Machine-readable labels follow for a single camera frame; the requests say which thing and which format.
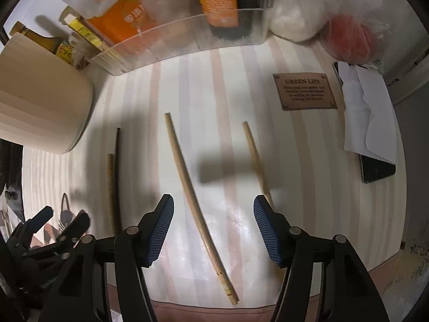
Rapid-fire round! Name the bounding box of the cream utensil holder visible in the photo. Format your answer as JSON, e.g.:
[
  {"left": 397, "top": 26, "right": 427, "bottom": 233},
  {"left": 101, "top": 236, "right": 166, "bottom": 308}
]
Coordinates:
[{"left": 1, "top": 34, "right": 94, "bottom": 155}]

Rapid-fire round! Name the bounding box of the brown leather mat label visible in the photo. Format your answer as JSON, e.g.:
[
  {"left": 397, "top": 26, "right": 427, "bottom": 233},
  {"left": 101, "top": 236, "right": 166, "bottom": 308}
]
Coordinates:
[{"left": 273, "top": 73, "right": 337, "bottom": 111}]

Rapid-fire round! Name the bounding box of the thin black chopstick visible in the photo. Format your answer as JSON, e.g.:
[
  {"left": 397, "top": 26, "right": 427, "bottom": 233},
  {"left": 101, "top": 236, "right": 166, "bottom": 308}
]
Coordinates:
[{"left": 113, "top": 127, "right": 121, "bottom": 235}]

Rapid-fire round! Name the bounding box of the clear plastic organizer bin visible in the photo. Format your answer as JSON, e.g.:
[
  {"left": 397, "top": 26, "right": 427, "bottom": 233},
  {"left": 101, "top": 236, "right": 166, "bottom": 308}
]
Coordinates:
[{"left": 90, "top": 0, "right": 273, "bottom": 76}]

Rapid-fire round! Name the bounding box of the yellow seasoning packet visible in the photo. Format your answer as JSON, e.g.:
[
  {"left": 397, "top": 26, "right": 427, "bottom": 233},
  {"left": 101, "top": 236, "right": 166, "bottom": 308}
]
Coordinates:
[{"left": 63, "top": 13, "right": 108, "bottom": 51}]

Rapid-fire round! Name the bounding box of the bamboo chopstick with dots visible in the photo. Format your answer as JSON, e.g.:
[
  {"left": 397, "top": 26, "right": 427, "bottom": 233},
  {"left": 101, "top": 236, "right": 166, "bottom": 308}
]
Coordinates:
[{"left": 164, "top": 113, "right": 239, "bottom": 305}]

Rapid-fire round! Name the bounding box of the orange seasoning packet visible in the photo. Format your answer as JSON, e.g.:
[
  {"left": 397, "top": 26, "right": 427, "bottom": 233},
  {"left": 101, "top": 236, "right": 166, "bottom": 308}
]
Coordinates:
[{"left": 87, "top": 0, "right": 156, "bottom": 44}]

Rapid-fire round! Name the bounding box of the red item in bag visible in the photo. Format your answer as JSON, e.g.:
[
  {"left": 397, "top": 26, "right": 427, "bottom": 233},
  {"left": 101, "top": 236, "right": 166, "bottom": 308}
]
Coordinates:
[{"left": 320, "top": 14, "right": 379, "bottom": 64}]

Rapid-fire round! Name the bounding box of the tan wooden chopstick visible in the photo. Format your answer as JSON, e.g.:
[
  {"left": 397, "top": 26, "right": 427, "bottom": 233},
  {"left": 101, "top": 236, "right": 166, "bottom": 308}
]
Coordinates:
[{"left": 107, "top": 153, "right": 116, "bottom": 234}]

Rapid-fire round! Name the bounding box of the striped cat table mat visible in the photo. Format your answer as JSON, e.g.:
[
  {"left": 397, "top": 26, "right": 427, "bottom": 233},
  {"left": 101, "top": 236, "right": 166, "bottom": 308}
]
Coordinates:
[{"left": 23, "top": 36, "right": 406, "bottom": 321}]

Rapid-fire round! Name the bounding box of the clear plastic bag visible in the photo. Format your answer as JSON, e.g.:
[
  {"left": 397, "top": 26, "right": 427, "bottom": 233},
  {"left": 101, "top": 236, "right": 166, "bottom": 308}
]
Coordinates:
[{"left": 270, "top": 0, "right": 389, "bottom": 63}]

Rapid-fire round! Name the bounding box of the white paper sheet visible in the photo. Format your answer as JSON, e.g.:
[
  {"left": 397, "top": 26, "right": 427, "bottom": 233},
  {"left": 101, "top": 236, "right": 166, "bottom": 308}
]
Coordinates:
[{"left": 336, "top": 60, "right": 399, "bottom": 165}]

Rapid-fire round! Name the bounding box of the black smartphone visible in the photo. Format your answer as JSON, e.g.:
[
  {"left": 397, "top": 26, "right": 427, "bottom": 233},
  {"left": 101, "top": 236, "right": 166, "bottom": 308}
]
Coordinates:
[{"left": 332, "top": 61, "right": 397, "bottom": 185}]

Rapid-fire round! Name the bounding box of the short pale chopstick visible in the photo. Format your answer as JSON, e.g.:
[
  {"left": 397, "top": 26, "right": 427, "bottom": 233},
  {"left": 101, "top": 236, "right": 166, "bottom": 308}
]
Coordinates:
[{"left": 242, "top": 121, "right": 273, "bottom": 206}]

